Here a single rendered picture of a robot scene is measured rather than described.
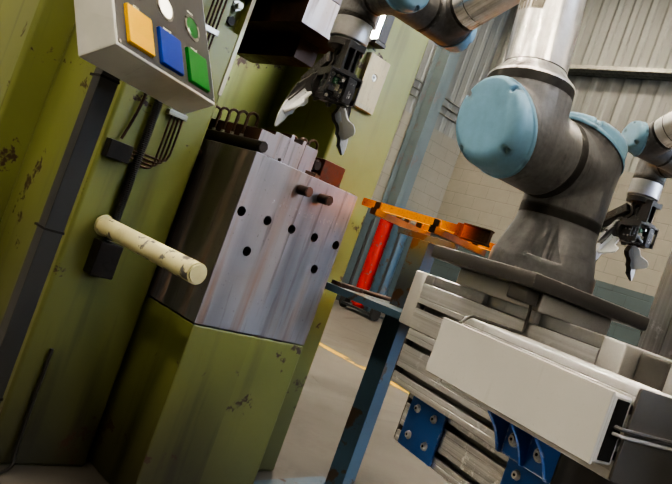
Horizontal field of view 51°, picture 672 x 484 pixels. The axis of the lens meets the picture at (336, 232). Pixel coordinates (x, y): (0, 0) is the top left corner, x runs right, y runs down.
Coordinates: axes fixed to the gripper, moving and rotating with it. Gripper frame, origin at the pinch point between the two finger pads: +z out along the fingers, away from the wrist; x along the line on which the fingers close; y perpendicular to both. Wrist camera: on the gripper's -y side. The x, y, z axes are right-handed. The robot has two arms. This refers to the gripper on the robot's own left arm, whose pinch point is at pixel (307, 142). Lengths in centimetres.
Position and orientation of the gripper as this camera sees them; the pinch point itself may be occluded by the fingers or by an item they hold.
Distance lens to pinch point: 136.1
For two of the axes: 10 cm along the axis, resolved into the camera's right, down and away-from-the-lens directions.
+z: -3.4, 9.4, -0.2
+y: 4.4, 1.4, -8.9
